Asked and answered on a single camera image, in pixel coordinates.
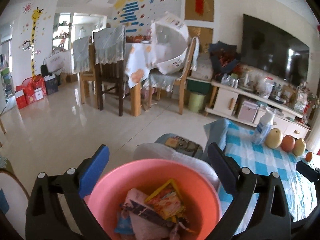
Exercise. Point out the black flat screen television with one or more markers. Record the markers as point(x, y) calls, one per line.
point(273, 50)

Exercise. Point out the dark blue flower bouquet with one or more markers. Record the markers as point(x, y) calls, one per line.
point(224, 57)

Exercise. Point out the dining table with floral cloth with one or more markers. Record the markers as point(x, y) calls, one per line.
point(140, 59)

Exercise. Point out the small orange tangerine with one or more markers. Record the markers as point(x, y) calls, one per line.
point(308, 156)

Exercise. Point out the blue white checkered tablecloth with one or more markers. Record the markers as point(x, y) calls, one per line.
point(274, 201)

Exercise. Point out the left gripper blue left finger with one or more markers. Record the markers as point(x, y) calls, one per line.
point(91, 169)

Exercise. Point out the red apple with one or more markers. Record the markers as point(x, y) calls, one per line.
point(288, 143)

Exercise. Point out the yellow pear right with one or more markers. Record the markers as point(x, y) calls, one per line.
point(299, 148)

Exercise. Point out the pink plastic bucket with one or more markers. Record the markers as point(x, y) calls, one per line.
point(202, 204)

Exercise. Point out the dark wooden dining chair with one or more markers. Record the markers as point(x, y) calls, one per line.
point(109, 48)

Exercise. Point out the blue white milk carton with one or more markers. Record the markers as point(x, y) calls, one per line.
point(145, 222)

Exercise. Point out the white plastic bottle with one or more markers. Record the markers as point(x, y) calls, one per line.
point(264, 125)

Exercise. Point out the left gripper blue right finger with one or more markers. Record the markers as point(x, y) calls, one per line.
point(225, 168)

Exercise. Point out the white tv cabinet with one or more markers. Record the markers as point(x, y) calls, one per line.
point(225, 102)

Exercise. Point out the yellow pear left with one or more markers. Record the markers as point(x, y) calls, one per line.
point(274, 138)

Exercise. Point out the white storage box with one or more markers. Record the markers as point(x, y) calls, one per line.
point(247, 111)

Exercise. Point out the white mesh food cover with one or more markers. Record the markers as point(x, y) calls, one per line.
point(169, 41)

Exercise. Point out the yellow pear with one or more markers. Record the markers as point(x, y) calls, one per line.
point(274, 138)
point(299, 148)

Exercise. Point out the yellow green snack wrapper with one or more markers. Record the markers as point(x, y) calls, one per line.
point(167, 202)

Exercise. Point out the green waste bin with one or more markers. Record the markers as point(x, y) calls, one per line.
point(196, 102)

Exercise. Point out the giraffe height wall sticker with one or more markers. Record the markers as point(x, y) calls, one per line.
point(37, 33)

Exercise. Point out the light wooden chair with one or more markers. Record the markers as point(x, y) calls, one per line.
point(160, 82)

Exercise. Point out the red gift boxes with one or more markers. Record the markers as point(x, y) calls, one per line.
point(31, 90)

